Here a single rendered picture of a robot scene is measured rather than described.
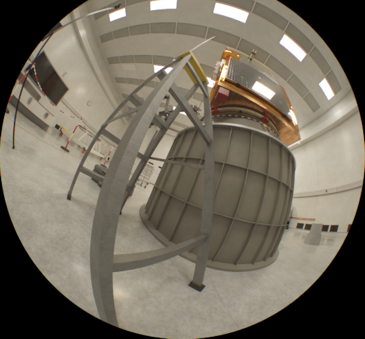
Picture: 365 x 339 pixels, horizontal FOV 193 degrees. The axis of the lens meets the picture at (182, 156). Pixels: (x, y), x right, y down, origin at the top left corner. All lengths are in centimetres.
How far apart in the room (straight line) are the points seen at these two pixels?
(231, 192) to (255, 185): 20
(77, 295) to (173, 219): 86
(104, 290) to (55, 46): 779
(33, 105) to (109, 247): 397
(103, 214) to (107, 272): 9
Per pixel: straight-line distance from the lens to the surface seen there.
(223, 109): 165
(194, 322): 56
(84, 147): 506
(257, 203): 91
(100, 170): 177
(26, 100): 401
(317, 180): 597
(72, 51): 795
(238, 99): 157
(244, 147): 96
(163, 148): 971
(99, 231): 17
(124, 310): 50
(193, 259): 87
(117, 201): 15
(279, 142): 118
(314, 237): 294
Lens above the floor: 47
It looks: 17 degrees up
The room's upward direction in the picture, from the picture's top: 22 degrees clockwise
